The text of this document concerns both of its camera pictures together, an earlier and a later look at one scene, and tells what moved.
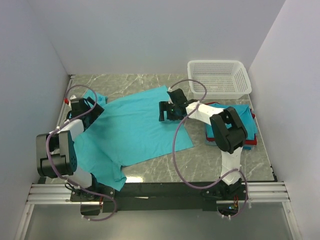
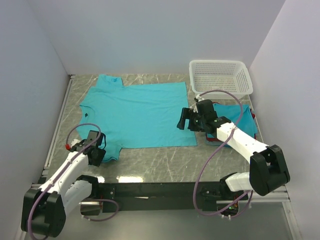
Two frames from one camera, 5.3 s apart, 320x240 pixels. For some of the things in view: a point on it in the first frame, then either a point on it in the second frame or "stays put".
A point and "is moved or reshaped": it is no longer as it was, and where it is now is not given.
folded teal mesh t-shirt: [246, 114] stays put
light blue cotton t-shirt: [127, 131] is moved or reshaped
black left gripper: [96, 112] -> [97, 162]
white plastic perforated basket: [224, 79] stays put
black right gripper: [165, 106] -> [187, 114]
